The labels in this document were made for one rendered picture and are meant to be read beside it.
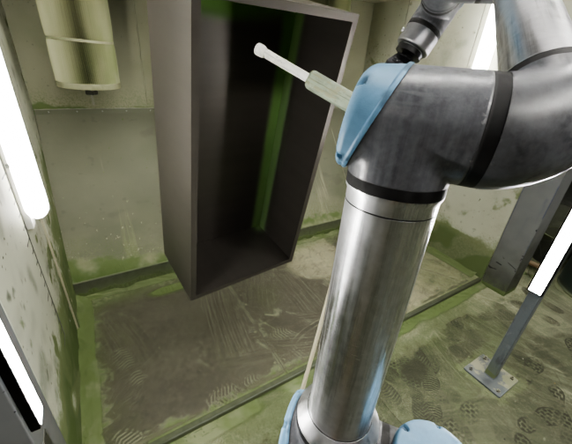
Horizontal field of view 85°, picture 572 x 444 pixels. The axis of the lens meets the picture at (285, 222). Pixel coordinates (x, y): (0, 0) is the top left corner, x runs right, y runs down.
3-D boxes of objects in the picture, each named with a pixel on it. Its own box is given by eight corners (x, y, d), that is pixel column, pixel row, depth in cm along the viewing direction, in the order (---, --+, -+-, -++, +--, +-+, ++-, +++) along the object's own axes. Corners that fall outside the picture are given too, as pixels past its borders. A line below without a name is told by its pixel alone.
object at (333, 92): (406, 137, 98) (415, 125, 76) (397, 151, 99) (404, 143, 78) (280, 64, 106) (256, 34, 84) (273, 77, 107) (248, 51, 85)
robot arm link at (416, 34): (440, 34, 76) (406, 15, 77) (427, 54, 77) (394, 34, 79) (434, 48, 84) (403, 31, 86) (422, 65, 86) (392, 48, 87)
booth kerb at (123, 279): (78, 300, 198) (72, 284, 192) (78, 299, 199) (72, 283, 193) (378, 219, 329) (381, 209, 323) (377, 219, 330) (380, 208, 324)
